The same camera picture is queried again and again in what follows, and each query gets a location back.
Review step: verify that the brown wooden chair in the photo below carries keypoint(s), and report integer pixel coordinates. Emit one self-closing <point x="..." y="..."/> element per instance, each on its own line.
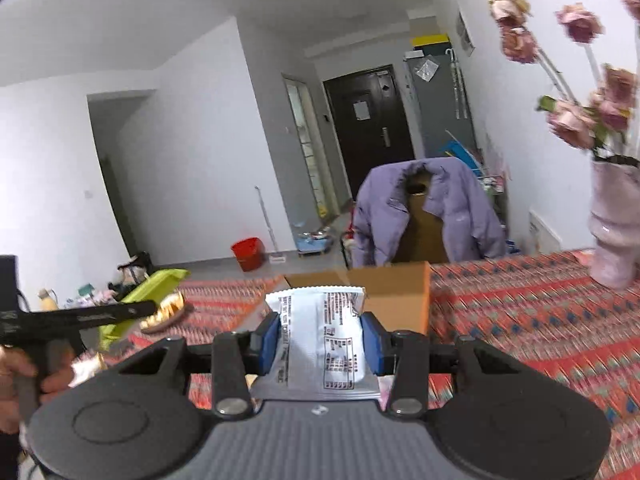
<point x="422" y="239"/>

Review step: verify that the purple puffer jacket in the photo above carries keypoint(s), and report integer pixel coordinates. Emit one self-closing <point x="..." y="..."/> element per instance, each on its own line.
<point x="471" y="229"/>

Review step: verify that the cardboard snack box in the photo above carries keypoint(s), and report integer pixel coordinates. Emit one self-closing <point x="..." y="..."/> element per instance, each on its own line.
<point x="399" y="295"/>

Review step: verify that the plate of orange peels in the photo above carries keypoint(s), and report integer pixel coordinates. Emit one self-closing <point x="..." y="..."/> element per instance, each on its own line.
<point x="173" y="308"/>

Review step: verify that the dark entrance door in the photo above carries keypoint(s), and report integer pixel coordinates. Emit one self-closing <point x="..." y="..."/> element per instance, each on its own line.
<point x="369" y="120"/>

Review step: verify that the white silver snack packet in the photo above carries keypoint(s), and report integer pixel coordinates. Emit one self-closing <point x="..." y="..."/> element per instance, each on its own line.
<point x="319" y="354"/>

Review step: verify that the pink ceramic vase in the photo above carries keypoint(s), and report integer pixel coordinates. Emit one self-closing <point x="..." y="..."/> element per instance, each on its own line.
<point x="614" y="223"/>

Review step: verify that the red plastic bucket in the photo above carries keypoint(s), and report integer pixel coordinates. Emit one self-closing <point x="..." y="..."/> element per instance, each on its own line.
<point x="249" y="253"/>

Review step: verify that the lime green snack bar packet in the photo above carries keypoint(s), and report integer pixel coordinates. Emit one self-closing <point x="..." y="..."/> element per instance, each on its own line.
<point x="155" y="288"/>

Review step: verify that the person's left hand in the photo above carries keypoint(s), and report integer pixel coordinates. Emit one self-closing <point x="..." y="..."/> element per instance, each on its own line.
<point x="16" y="363"/>

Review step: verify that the yellow thermos bottle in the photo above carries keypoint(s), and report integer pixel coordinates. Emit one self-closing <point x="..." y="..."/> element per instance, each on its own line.
<point x="48" y="300"/>

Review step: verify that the pet feeder tray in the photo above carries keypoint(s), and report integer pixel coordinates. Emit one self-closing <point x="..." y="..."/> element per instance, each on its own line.
<point x="314" y="243"/>

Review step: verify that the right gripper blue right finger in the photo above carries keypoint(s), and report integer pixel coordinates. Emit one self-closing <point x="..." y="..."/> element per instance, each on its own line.
<point x="404" y="355"/>

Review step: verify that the white mop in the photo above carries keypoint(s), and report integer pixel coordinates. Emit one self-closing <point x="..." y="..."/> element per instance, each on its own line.
<point x="276" y="256"/>

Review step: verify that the grey refrigerator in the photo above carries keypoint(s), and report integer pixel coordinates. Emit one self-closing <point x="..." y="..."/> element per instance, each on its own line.
<point x="441" y="101"/>

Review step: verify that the dried pink roses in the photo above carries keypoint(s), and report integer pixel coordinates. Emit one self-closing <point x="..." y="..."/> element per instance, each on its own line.
<point x="591" y="105"/>

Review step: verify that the patterned red tablecloth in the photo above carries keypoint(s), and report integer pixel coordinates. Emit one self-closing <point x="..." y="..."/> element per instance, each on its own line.
<point x="545" y="311"/>

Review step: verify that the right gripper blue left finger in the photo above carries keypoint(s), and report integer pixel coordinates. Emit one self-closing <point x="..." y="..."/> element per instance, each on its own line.
<point x="236" y="355"/>

